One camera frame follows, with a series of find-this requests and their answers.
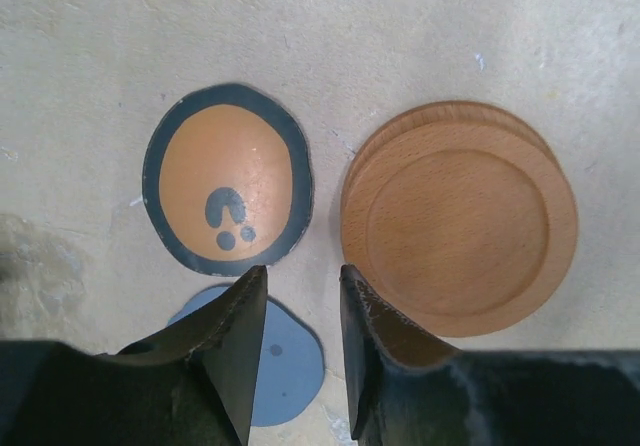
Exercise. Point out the blue round coaster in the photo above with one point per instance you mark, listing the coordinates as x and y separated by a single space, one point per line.
291 368

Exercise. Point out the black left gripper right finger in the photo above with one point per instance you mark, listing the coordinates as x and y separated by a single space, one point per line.
406 386

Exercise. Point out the light wooden coaster bottom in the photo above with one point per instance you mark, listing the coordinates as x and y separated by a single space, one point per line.
443 111

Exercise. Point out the light wooden coaster top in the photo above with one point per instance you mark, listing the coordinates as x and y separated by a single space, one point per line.
464 227

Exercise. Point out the orange black smiley coaster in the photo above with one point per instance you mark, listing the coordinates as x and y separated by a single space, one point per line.
227 180

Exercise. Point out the light wooden coaster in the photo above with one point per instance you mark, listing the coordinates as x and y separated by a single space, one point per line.
443 111
464 227

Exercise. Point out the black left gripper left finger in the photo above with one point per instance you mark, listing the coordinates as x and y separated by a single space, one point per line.
191 383

